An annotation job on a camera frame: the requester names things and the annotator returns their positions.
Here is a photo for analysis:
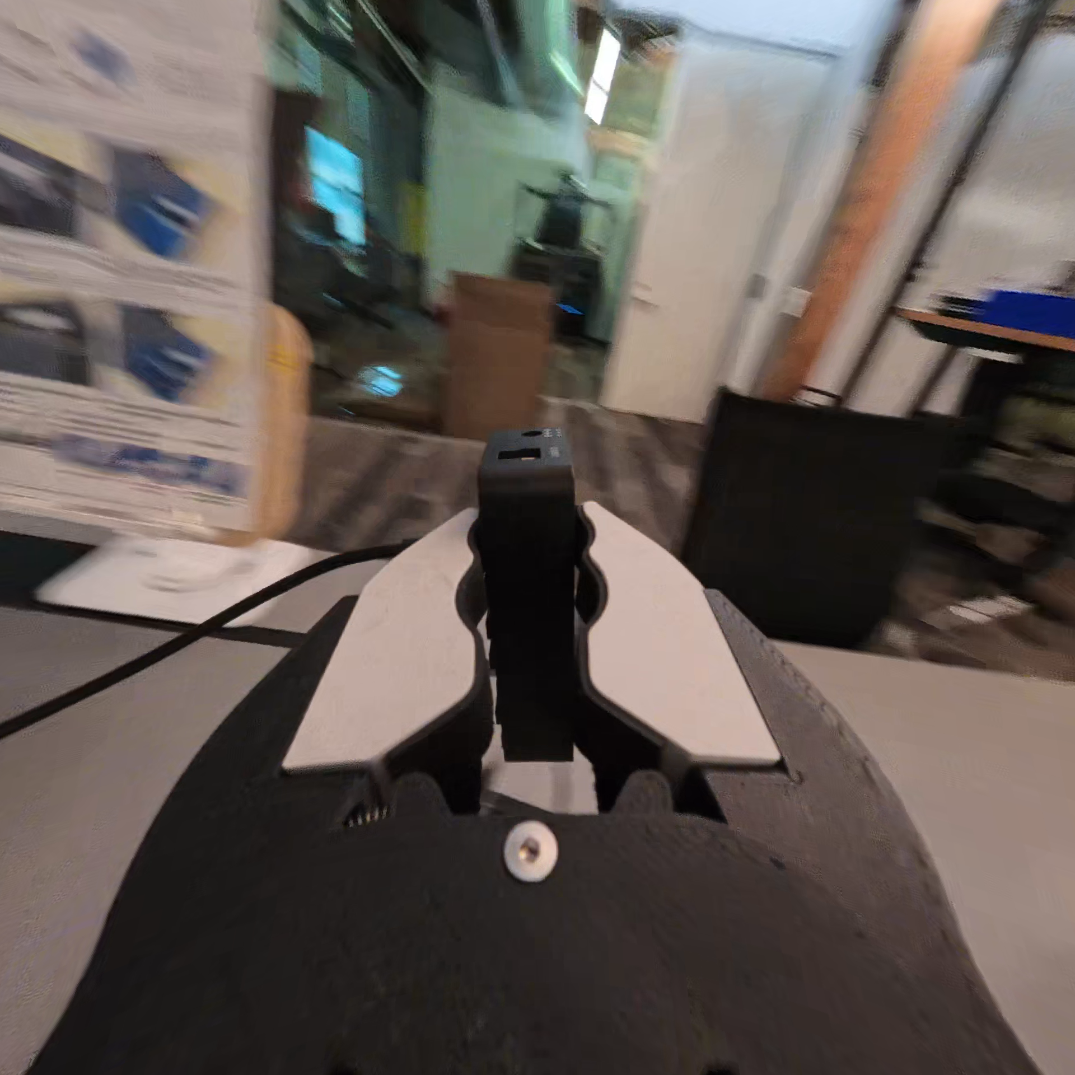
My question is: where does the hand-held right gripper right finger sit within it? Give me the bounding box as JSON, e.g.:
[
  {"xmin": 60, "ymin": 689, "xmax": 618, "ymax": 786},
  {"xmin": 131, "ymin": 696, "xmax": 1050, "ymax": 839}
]
[{"xmin": 573, "ymin": 501, "xmax": 784, "ymax": 811}]

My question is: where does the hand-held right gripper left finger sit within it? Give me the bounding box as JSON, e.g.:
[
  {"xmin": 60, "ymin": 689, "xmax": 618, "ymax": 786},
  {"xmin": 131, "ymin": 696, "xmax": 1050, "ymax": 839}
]
[{"xmin": 281, "ymin": 508, "xmax": 497, "ymax": 816}]

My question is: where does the black USB hub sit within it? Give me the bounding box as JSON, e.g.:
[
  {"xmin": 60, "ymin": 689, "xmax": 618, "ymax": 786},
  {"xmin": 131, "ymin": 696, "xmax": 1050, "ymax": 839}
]
[{"xmin": 475, "ymin": 425, "xmax": 582, "ymax": 764}]

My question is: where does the black cable with grey plug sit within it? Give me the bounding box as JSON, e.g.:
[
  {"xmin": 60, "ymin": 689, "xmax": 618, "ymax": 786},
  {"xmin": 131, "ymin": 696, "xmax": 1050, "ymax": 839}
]
[{"xmin": 0, "ymin": 541, "xmax": 417, "ymax": 742}]

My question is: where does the black flat panel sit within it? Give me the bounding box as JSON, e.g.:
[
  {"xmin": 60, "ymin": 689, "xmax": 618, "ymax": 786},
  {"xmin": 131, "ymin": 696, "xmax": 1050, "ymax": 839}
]
[{"xmin": 683, "ymin": 386, "xmax": 960, "ymax": 649}]

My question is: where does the brown cardboard box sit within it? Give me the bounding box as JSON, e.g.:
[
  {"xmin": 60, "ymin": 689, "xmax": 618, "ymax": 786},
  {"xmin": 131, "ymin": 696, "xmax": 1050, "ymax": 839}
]
[{"xmin": 443, "ymin": 271, "xmax": 557, "ymax": 443}]

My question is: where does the white door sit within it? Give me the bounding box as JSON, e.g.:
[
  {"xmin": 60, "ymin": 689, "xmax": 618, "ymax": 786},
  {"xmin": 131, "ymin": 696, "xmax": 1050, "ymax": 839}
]
[{"xmin": 600, "ymin": 34, "xmax": 841, "ymax": 425}]

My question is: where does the brown office desk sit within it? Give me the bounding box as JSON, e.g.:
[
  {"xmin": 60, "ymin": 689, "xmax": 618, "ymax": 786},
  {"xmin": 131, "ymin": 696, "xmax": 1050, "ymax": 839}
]
[{"xmin": 892, "ymin": 305, "xmax": 1075, "ymax": 356}]

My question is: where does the blue storage bin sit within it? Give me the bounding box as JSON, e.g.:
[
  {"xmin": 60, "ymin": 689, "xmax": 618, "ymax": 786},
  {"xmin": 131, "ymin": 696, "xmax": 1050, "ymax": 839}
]
[{"xmin": 939, "ymin": 288, "xmax": 1075, "ymax": 339}]

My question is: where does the printed instruction poster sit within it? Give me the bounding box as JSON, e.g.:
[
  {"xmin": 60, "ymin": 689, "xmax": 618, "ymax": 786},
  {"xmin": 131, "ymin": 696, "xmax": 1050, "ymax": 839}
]
[{"xmin": 0, "ymin": 0, "xmax": 272, "ymax": 536}]

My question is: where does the wooden post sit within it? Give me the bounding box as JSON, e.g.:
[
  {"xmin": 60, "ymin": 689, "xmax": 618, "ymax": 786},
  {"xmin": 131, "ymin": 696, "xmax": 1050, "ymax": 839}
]
[{"xmin": 758, "ymin": 0, "xmax": 1002, "ymax": 401}]

